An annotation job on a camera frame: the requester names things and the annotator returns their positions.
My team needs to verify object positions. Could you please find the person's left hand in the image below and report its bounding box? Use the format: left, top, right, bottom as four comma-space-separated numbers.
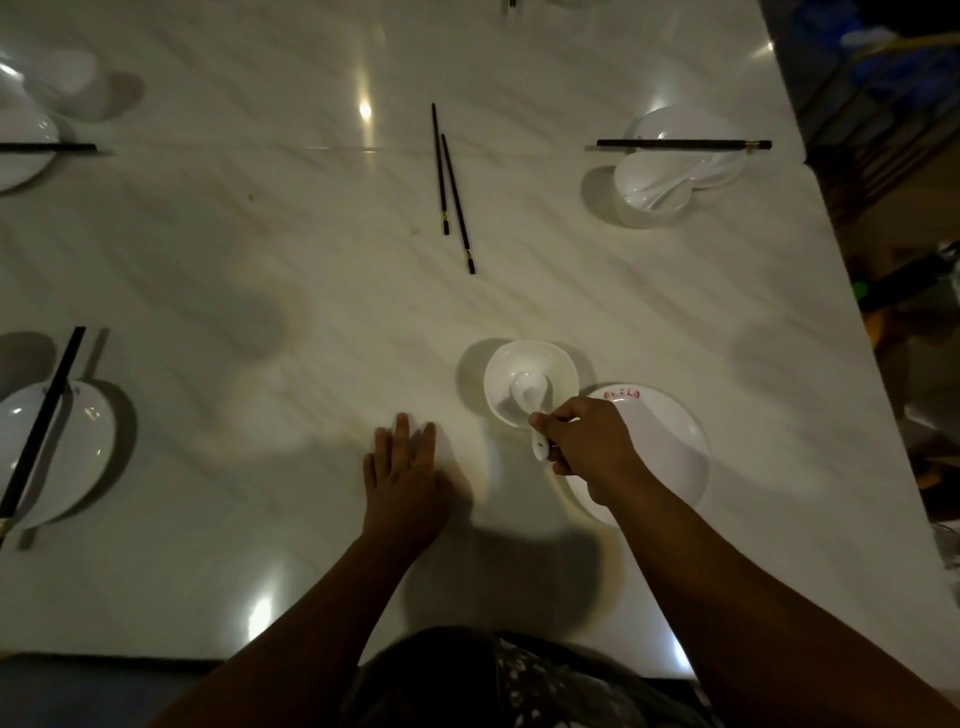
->
362, 412, 452, 550

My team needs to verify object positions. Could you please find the person's right hand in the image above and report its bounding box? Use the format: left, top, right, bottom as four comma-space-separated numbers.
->
529, 396, 648, 509

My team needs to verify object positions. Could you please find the white ceramic soup spoon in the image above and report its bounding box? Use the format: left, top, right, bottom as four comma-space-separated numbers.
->
510, 371, 554, 463
637, 166, 721, 213

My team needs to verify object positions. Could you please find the person's left forearm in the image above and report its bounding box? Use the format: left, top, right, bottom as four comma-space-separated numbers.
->
146, 528, 432, 728

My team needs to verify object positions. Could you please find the person's right forearm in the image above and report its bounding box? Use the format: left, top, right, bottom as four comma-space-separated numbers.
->
602, 466, 960, 728

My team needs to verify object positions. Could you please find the small white ceramic bowl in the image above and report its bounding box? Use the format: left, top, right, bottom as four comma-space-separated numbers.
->
612, 150, 699, 228
0, 48, 100, 115
483, 339, 581, 430

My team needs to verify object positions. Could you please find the white plate with red print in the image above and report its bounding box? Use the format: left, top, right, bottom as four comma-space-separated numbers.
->
562, 383, 711, 528

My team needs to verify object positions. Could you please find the black chopstick with gold band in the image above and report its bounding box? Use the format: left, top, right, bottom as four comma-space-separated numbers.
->
440, 133, 477, 276
430, 102, 451, 237

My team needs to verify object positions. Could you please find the person's dark patterned shirt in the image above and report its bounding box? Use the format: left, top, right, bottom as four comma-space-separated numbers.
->
339, 626, 727, 728

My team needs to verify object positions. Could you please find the white ceramic plate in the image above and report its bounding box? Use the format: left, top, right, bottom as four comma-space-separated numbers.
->
0, 105, 62, 194
624, 105, 752, 190
0, 379, 118, 531

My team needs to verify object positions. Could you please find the blue bag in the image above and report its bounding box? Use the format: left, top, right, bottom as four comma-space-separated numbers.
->
795, 0, 960, 114

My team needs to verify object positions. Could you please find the black handle with green tip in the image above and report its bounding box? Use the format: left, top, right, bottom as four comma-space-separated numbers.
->
853, 243, 960, 315

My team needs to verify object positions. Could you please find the dark chair frame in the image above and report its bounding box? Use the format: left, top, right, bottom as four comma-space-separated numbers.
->
795, 45, 960, 230

